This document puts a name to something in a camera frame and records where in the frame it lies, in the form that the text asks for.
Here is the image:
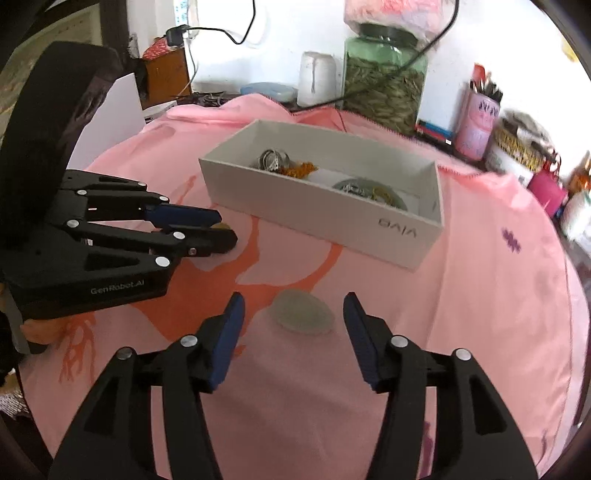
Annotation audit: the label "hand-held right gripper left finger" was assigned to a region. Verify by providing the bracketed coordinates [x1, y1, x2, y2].
[48, 292, 246, 480]

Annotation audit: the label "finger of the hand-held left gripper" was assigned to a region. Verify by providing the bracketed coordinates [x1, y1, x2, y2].
[53, 218, 239, 278]
[60, 171, 223, 229]

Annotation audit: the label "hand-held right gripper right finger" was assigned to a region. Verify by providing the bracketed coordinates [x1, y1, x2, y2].
[342, 292, 539, 480]

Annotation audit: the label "pale jade pendant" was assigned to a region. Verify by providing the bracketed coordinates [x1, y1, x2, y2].
[270, 290, 334, 334]

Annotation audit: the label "silver ring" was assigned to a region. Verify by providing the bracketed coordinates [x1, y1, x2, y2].
[256, 148, 291, 174]

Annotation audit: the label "amber bead bracelet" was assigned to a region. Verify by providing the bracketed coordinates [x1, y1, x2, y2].
[279, 161, 319, 180]

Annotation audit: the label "white cardboard box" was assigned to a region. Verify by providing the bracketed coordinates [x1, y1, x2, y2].
[198, 119, 445, 271]

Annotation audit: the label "metal chain necklace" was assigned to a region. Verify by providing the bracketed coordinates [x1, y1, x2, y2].
[339, 182, 391, 201]

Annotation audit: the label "person's left hand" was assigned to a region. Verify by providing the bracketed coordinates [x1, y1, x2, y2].
[21, 318, 66, 345]

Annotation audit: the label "white flat board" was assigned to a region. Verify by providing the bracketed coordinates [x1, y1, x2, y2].
[67, 74, 145, 171]

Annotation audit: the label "pink cloth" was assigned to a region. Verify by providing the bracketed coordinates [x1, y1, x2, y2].
[18, 95, 587, 480]

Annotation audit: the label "white power strip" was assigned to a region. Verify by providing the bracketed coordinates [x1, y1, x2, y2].
[144, 102, 178, 123]

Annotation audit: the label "brown wooden box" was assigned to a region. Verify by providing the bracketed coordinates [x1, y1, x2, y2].
[143, 46, 192, 109]

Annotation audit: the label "green jade bangle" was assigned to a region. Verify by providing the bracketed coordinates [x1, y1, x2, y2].
[331, 178, 409, 212]

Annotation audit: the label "blue plastic case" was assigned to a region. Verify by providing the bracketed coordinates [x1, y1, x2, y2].
[240, 82, 296, 102]

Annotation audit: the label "flat red blue boxes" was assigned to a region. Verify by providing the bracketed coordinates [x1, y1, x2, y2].
[416, 120, 455, 145]

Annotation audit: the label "white plastic jar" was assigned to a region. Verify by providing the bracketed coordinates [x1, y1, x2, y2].
[485, 143, 536, 186]

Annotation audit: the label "green glass jar with leaves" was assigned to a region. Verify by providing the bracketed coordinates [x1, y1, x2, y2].
[342, 34, 428, 134]

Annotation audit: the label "pink bottle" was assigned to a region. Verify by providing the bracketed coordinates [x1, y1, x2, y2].
[526, 159, 568, 217]

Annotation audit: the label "pink printed can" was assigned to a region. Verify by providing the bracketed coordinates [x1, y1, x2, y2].
[455, 88, 502, 160]

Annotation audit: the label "yellow patterned tin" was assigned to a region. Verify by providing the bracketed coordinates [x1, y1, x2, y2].
[494, 124, 548, 171]

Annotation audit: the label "black jar lid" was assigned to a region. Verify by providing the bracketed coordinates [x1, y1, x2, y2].
[358, 23, 419, 41]

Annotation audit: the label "amber perfume bottle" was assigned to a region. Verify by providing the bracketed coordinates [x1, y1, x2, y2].
[570, 154, 591, 192]

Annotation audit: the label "bunch of pens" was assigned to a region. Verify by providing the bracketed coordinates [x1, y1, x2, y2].
[468, 65, 504, 104]

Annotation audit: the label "pink plastic bag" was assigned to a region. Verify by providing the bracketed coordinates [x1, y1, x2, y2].
[344, 0, 458, 42]

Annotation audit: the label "white cable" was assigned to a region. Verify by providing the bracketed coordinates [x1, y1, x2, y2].
[185, 37, 200, 95]

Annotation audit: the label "thin black cable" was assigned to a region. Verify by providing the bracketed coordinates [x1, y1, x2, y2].
[182, 0, 257, 46]

